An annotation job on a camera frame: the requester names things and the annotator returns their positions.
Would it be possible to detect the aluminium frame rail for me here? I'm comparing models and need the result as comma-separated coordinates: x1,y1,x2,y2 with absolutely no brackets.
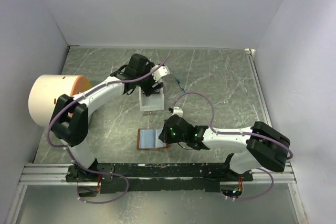
18,164,77,186

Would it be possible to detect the blue pen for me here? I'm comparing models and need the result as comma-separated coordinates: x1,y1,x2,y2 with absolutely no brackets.
174,76,186,93

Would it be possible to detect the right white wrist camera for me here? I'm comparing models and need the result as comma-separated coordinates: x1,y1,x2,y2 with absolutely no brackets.
168,106,184,117

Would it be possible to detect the brown leather card holder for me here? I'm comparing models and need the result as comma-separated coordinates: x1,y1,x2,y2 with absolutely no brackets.
137,128,170,151

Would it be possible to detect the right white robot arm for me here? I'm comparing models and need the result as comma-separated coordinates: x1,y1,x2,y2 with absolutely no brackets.
158,114,292,182

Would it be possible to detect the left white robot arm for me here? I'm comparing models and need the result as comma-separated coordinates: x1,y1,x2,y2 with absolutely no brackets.
46,54,170,182

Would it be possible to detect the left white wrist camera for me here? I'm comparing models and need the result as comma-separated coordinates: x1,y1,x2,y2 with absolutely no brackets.
151,65,170,82

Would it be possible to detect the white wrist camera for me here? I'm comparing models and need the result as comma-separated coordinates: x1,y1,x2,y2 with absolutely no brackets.
151,65,170,82
168,106,184,117

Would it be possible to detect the white corner bracket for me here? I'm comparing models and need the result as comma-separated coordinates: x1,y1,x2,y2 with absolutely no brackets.
244,48,256,57

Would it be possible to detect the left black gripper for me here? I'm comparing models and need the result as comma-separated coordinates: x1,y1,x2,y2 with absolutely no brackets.
136,62,164,97

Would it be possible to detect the white card tray box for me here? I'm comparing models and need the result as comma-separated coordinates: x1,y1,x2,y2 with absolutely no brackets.
138,82,165,112

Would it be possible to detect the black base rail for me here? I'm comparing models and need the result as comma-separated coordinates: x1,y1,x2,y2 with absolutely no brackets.
66,163,253,194

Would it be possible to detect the white cylinder with orange lid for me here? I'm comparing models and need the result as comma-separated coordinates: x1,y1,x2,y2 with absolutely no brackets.
28,74,92,127

